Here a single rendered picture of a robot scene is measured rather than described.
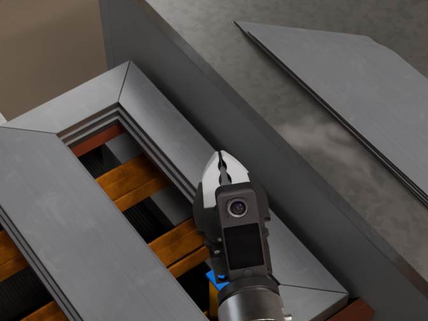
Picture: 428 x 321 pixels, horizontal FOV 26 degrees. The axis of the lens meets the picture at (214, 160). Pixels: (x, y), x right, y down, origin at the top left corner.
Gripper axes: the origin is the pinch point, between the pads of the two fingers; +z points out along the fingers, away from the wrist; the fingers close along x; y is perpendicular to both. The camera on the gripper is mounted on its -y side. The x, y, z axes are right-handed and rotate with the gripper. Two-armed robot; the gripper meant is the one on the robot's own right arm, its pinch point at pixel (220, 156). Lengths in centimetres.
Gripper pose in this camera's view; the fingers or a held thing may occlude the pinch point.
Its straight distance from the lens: 116.1
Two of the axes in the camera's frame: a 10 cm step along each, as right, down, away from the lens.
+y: 1.2, 6.1, 7.9
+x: 9.8, -1.9, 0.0
